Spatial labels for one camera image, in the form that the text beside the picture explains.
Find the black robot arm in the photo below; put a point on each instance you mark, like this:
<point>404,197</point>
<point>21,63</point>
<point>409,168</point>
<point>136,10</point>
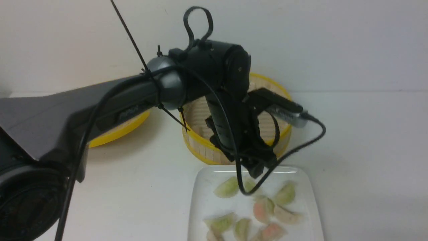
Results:
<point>44,140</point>

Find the green dumpling plate top middle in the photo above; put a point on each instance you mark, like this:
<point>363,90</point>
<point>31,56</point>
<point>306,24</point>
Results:
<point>249,184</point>

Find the white dumpling plate bottom left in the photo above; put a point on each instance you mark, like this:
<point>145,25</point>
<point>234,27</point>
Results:
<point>213,236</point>

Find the white dumpling plate right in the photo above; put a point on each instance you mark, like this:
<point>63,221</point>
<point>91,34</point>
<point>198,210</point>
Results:
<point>287,217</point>

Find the white dumpling plate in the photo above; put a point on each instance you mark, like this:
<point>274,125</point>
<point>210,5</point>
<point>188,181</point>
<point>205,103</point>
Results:
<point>213,236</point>
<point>287,217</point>

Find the green dumpling plate top right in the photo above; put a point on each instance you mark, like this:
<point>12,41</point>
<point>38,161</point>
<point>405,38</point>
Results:
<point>286,194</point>

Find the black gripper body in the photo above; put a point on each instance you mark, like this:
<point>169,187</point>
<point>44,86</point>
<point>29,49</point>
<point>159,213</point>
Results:
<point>236,127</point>

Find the yellow rimmed bamboo steamer lid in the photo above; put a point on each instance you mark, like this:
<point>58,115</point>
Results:
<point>120,131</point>

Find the yellow rimmed bamboo steamer basket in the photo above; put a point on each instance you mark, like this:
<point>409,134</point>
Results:
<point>212,155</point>

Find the white square plate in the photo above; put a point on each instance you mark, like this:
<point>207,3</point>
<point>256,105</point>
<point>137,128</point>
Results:
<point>205,205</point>

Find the pink dumpling plate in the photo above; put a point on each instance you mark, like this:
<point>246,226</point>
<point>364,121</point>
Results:
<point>271,232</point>
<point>260,211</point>

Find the green dumpling plate bottom middle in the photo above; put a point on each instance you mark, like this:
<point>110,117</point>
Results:
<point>241,229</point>

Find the green dumpling plate top left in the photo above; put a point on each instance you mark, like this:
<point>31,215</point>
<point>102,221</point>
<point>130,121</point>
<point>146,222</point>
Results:
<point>227,189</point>

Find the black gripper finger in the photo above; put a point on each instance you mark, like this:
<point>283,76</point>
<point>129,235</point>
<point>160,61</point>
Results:
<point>255,167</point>

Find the green dumpling plate lower left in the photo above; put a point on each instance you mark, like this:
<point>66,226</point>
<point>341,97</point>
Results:
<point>220,224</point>

